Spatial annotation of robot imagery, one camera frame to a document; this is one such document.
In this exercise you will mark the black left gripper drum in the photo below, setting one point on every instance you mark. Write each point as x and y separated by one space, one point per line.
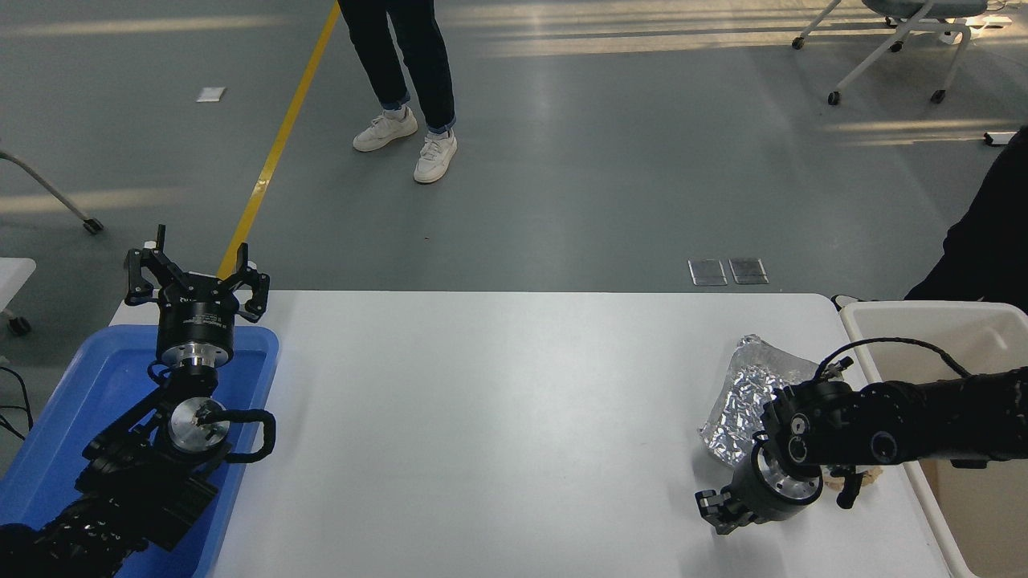
197 313

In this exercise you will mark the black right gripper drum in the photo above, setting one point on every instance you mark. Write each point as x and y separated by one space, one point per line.
751 490

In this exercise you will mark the silver foil plate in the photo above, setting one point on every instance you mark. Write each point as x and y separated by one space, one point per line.
747 385

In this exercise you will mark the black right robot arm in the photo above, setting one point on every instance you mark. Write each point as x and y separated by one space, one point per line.
899 417

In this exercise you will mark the crumpled tan paper ball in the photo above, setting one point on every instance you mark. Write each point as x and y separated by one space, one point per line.
874 475

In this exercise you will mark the grey chair leg with caster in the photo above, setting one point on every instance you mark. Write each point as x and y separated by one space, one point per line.
48 189

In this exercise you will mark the white side table with caster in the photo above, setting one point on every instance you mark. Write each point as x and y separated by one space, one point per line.
12 277

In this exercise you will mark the blue plastic tray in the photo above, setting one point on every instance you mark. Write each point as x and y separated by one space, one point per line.
80 401

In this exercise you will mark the large pale plastic bin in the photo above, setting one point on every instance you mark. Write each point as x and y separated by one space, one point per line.
976 514

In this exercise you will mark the person with white shoes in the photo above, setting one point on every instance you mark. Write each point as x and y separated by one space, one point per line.
401 48

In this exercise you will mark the person with black-white shoes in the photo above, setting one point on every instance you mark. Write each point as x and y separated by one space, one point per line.
992 241

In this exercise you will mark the small white floor device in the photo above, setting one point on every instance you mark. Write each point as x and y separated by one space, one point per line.
1000 138

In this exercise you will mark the white-legged office chair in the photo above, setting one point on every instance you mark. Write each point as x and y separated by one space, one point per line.
907 24

